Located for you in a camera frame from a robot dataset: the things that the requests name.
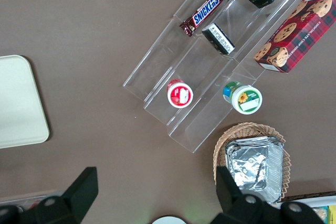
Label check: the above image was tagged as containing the white plastic snack bin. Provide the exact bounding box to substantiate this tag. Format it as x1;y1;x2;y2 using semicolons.
280;196;336;224

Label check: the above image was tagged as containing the Snickers chocolate bar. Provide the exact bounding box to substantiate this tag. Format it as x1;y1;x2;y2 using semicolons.
179;0;228;38

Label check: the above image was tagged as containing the stack of foil trays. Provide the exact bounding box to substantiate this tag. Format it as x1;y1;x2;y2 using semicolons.
225;135;285;205

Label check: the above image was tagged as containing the cream rectangular serving tray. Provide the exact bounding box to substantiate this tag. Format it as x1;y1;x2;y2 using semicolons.
0;55;50;150

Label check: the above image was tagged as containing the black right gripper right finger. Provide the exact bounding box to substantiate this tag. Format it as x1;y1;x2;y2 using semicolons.
209;165;327;224

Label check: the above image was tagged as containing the light tan wicker basket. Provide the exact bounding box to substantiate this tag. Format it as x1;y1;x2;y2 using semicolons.
213;122;292;205

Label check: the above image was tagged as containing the green lid yogurt cup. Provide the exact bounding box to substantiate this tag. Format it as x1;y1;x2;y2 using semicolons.
222;81;264;115

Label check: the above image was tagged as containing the clear acrylic stepped shelf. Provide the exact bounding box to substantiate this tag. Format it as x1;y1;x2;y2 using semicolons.
122;0;336;154

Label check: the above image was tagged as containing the red lid yogurt cup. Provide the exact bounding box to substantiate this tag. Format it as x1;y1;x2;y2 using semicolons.
166;78;194;109

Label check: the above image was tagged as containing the yellow snack pack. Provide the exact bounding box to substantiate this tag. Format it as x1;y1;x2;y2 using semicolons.
324;205;336;224

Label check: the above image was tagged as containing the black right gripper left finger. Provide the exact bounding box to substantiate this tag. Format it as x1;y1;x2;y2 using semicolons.
15;166;99;224

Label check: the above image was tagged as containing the red plaid cookie box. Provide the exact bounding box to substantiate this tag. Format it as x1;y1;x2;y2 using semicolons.
253;0;336;73

